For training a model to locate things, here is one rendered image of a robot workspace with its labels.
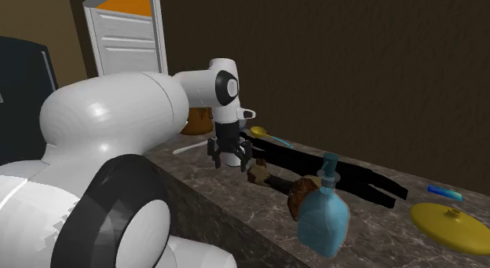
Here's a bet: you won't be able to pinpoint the yellow spoon with blue handle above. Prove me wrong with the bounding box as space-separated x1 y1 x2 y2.
250 125 295 150

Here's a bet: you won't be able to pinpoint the white panel door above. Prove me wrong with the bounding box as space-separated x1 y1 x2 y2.
82 0 170 77

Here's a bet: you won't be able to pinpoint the blue rectangular bar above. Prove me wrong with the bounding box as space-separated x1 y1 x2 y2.
426 184 464 203

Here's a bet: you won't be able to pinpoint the white spoon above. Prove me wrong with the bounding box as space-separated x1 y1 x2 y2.
172 140 210 156

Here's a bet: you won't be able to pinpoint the dark refrigerator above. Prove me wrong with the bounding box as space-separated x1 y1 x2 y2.
0 35 59 167

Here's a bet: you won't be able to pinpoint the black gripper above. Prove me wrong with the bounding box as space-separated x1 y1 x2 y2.
207 121 254 173

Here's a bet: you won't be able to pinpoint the yellow lid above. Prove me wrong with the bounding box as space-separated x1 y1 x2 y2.
409 201 490 257

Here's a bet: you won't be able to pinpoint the blue glass bottle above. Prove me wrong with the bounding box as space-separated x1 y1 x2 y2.
297 152 351 259

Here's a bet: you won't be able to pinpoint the white cup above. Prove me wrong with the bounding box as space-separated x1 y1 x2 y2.
223 151 243 168

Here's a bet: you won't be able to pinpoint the orange brown vase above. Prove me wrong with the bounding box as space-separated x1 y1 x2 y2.
179 106 214 136

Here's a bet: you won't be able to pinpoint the black tongs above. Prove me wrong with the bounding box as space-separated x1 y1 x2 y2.
239 130 409 210

